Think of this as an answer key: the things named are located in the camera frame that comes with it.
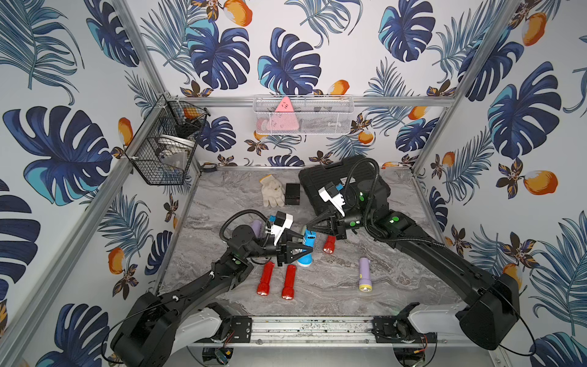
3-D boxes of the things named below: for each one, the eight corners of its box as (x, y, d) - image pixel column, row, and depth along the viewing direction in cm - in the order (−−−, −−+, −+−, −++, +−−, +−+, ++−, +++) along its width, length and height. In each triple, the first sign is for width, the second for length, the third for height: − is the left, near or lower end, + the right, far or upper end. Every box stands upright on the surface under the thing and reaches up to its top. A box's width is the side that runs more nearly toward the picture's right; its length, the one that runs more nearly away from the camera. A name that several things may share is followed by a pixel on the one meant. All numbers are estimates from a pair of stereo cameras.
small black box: (285, 205, 109) (284, 199, 105) (285, 189, 115) (285, 183, 111) (300, 205, 109) (300, 199, 105) (299, 189, 115) (299, 183, 111)
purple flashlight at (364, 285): (358, 291, 85) (360, 288, 82) (358, 260, 92) (360, 256, 90) (369, 293, 84) (372, 290, 82) (368, 261, 92) (370, 258, 89)
